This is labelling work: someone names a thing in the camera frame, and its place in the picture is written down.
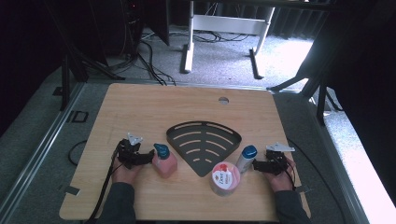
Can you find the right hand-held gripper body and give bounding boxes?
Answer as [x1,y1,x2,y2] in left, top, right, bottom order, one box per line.
[265,142,295,175]

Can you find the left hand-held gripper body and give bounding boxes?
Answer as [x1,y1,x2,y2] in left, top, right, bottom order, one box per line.
[116,133,148,171]

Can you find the white bottle with blue cap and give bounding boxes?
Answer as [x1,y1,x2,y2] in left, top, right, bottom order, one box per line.
[235,145,259,174]

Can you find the pink jar with white lid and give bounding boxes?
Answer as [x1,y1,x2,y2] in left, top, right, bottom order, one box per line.
[209,161,241,198]

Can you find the black corner shelf tray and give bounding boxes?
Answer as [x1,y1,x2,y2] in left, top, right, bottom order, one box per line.
[165,120,243,178]

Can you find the person's right hand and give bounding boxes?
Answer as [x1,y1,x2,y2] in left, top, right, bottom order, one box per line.
[264,160,296,193]

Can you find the person's left hand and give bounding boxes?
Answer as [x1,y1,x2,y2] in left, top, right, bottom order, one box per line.
[111,157,143,185]

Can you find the black metal stand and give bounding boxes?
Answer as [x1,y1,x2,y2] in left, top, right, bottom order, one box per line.
[43,0,125,111]
[267,62,344,126]

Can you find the thin black gripper wires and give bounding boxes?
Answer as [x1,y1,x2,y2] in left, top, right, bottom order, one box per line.
[281,158,297,191]

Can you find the long black floor cable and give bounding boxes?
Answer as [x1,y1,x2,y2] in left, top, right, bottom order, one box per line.
[286,138,347,224]

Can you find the thick black gripper cable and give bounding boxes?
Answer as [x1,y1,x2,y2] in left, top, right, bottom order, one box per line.
[88,148,120,224]

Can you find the black cable loop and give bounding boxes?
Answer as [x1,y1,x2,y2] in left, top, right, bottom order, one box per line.
[67,139,89,166]

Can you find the black floor bracket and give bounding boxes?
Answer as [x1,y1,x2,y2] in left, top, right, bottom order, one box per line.
[72,110,90,123]

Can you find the grey metal floor rail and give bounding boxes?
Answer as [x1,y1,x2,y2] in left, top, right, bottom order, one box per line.
[0,82,85,216]

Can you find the black floor cables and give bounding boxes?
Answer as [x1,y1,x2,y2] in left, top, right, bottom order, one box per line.
[136,40,177,87]

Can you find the tangled cables under desk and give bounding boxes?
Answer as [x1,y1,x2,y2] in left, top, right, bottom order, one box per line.
[192,29,250,44]

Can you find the white desk frame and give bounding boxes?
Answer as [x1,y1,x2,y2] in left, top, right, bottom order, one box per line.
[180,0,276,80]

